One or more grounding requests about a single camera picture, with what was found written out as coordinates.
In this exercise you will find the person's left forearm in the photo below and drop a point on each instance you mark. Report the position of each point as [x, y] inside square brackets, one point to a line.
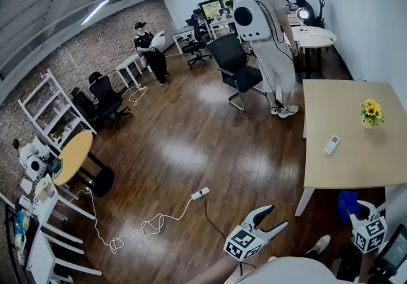
[219, 271]

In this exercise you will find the white power strip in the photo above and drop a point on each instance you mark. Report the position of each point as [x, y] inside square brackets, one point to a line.
[143, 88]
[200, 194]

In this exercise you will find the person's shoe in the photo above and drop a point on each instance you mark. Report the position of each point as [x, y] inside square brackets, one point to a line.
[320, 243]

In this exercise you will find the black cantilever visitor chair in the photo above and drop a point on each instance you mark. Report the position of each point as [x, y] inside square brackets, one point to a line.
[235, 63]

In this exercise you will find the small white side table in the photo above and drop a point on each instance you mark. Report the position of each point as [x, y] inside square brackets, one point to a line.
[128, 65]

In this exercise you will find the black swivel office chair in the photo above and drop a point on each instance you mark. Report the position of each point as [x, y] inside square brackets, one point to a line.
[84, 106]
[195, 44]
[106, 95]

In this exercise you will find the blue cloth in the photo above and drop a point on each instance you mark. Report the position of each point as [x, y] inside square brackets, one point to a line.
[347, 202]

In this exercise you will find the person's light shirt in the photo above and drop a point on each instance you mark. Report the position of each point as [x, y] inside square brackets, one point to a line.
[286, 271]

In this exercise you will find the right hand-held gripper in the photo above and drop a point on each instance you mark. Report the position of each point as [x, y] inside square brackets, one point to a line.
[370, 233]

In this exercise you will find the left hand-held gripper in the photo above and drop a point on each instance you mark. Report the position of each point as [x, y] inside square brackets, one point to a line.
[242, 243]

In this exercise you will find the white bubble backpack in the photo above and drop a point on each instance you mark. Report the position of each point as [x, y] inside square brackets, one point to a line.
[251, 20]
[33, 162]
[158, 42]

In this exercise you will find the square light wooden table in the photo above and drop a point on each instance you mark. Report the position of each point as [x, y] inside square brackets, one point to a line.
[349, 165]

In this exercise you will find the round white table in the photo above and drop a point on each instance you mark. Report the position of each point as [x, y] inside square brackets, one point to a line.
[314, 38]

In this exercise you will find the white office desk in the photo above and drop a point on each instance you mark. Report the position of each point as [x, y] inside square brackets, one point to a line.
[184, 31]

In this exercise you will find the potted yellow sunflowers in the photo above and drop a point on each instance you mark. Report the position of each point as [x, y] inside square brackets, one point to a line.
[372, 112]

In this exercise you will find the white open shelf unit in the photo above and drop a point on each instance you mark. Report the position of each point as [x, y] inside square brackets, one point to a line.
[47, 108]

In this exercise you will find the black handheld screen device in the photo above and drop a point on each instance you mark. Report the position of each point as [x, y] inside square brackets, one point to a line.
[392, 255]

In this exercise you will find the round yellow table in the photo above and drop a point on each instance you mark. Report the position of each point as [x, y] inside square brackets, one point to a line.
[74, 157]

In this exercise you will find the white frame desk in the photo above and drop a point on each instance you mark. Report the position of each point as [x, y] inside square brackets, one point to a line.
[44, 235]

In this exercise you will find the white remote control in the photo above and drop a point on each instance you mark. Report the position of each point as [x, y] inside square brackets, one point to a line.
[332, 144]

